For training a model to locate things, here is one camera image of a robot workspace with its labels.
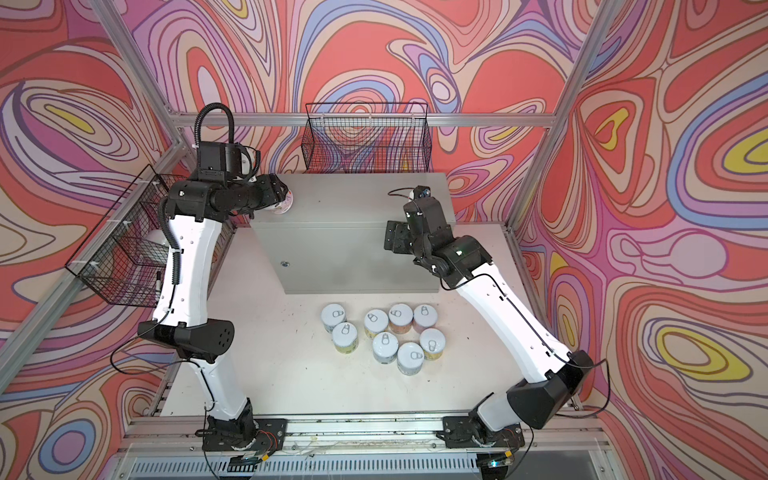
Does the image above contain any black wire basket back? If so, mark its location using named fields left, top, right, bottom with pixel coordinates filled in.
left=301, top=101, right=432, bottom=174

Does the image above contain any pink can right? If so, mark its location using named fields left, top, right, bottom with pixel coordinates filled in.
left=412, top=304, right=439, bottom=333

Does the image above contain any grey metal cabinet box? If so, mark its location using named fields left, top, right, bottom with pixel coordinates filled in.
left=250, top=173, right=455, bottom=294

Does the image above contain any teal label can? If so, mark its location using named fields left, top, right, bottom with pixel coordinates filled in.
left=320, top=303, right=347, bottom=334

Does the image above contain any pink label can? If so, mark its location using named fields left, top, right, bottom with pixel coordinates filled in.
left=268, top=191, right=294, bottom=215

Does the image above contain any black wire basket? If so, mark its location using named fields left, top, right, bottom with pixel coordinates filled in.
left=301, top=101, right=432, bottom=174
left=65, top=166, right=179, bottom=307

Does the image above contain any light blue can front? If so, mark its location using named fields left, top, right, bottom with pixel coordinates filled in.
left=397, top=342, right=425, bottom=376

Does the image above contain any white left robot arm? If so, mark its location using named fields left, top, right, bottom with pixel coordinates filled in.
left=137, top=174, right=290, bottom=452

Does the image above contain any yellow can right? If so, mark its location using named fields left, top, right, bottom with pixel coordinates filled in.
left=419, top=328, right=446, bottom=361

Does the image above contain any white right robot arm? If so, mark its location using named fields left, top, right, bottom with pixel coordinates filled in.
left=384, top=185, right=598, bottom=445

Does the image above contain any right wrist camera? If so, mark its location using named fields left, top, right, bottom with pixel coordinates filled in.
left=412, top=185, right=431, bottom=200

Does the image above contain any blue label can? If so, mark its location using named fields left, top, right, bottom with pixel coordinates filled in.
left=372, top=332, right=399, bottom=364

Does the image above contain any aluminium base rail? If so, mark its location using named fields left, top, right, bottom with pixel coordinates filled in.
left=102, top=412, right=628, bottom=479

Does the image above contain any black wire basket left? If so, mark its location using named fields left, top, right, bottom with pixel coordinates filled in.
left=65, top=166, right=179, bottom=307

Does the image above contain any orange label can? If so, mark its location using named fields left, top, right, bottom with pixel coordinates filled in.
left=388, top=303, right=414, bottom=335

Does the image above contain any yellow green label can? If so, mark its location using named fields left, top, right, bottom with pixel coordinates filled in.
left=363, top=309, right=389, bottom=339

